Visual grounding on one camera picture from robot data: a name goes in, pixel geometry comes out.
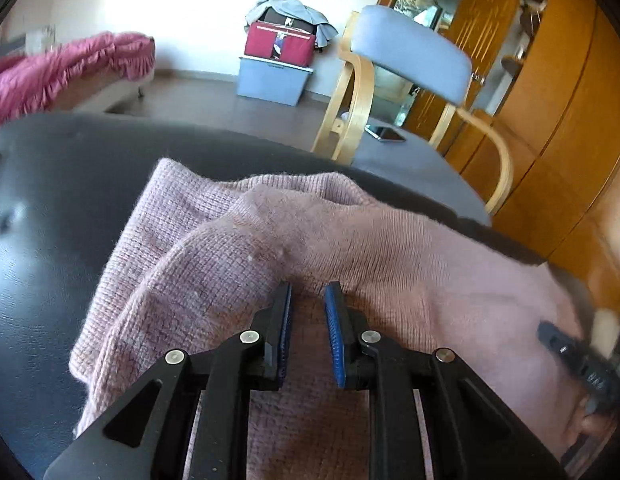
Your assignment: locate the pink knit sweater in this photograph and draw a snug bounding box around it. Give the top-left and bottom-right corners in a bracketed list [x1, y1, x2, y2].
[69, 159, 582, 479]

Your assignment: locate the person's right hand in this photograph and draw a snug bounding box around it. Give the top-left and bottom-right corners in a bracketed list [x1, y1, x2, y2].
[565, 396, 617, 446]

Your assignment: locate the smartphone on chair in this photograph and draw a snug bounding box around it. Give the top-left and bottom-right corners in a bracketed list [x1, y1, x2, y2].
[364, 125, 406, 142]

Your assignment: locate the wooden wardrobe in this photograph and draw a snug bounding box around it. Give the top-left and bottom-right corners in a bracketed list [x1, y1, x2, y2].
[493, 0, 620, 311]

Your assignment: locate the grey plastic bin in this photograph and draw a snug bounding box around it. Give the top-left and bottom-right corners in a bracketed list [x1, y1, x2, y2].
[236, 55, 313, 106]

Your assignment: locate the red storage box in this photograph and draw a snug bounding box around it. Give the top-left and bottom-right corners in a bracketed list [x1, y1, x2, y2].
[244, 21, 316, 67]

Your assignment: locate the grey cloth on box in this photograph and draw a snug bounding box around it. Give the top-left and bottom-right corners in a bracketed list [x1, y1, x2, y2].
[244, 0, 338, 49]

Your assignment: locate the grey chair with wooden arms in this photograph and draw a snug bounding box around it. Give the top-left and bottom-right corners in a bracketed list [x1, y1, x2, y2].
[311, 4, 514, 226]

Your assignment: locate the pink ruffled bedding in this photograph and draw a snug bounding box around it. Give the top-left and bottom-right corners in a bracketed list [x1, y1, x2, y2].
[0, 32, 156, 126]

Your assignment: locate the wooden door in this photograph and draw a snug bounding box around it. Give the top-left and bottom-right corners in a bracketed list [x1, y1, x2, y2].
[403, 0, 519, 148]

